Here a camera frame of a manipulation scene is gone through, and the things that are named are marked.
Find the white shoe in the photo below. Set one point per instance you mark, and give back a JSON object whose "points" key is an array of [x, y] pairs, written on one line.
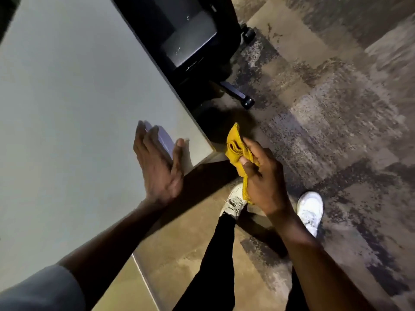
{"points": [[310, 210], [234, 200]]}

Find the grey left sleeve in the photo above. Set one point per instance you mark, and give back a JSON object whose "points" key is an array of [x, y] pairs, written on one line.
{"points": [[42, 293]]}

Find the person's right hand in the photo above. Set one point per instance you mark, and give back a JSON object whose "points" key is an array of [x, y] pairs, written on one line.
{"points": [[267, 184]]}

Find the person's right thumb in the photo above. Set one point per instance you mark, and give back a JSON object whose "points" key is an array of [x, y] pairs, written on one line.
{"points": [[249, 166]]}

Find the black trouser leg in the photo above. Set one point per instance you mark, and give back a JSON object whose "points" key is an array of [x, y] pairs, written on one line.
{"points": [[214, 272], [295, 294]]}

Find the black right trouser leg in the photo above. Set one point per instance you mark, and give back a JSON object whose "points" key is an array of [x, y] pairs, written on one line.
{"points": [[295, 294]]}

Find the black left trouser leg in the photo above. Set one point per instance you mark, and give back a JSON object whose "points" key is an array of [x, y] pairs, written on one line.
{"points": [[214, 272]]}

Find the yellow cloth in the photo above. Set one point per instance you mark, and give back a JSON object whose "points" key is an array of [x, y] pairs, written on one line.
{"points": [[235, 148]]}

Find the person's right forearm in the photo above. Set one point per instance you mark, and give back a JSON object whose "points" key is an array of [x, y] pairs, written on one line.
{"points": [[311, 268]]}

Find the white left shoe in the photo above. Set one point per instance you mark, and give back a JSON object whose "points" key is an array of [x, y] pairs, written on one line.
{"points": [[234, 200]]}

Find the black office chair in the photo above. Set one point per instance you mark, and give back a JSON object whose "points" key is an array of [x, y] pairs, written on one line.
{"points": [[191, 42]]}

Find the person's left forearm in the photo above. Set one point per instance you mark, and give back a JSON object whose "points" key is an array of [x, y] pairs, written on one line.
{"points": [[110, 242]]}

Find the person's left thumb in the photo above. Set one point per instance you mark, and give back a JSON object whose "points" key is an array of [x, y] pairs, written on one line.
{"points": [[178, 155]]}

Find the person's left hand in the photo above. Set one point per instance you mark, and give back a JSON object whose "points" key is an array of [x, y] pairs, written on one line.
{"points": [[159, 178]]}

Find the white right shoe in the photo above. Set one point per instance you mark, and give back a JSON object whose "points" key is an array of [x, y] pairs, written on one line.
{"points": [[310, 210]]}

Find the pale purple box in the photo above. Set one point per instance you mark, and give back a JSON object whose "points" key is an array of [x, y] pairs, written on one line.
{"points": [[165, 140]]}

